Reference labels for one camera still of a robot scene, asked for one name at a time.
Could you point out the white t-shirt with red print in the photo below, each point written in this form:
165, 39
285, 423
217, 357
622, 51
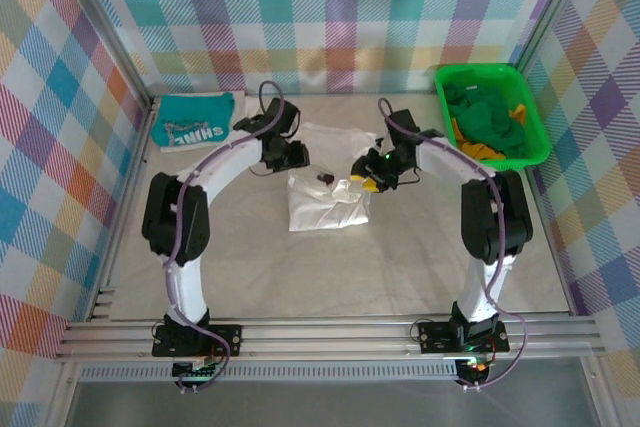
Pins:
320, 207

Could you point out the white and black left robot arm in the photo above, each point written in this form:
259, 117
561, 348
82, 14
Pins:
220, 167

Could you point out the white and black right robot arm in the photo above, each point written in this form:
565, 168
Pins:
450, 157

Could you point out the crumpled yellow t-shirt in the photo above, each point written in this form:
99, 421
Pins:
472, 149

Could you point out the folded teal SHINE t-shirt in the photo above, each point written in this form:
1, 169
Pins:
195, 112

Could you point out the crumpled green t-shirt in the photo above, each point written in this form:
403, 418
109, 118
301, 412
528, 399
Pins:
480, 117

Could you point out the green plastic basket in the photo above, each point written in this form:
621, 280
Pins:
536, 119

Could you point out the right controller circuit board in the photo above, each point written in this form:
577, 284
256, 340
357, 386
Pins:
472, 369

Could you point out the controller circuit board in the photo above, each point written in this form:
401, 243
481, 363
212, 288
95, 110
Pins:
197, 372
472, 369

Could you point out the left controller circuit board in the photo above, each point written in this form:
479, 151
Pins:
197, 372

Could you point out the aluminium mounting rail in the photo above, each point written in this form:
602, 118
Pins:
325, 339

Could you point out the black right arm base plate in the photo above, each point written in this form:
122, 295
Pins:
435, 334

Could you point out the aluminium table side rail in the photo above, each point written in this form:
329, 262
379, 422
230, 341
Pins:
550, 237
127, 197

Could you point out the aluminium frame post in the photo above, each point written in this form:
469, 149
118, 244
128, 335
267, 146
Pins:
107, 27
551, 7

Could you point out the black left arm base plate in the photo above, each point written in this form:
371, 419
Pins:
230, 339

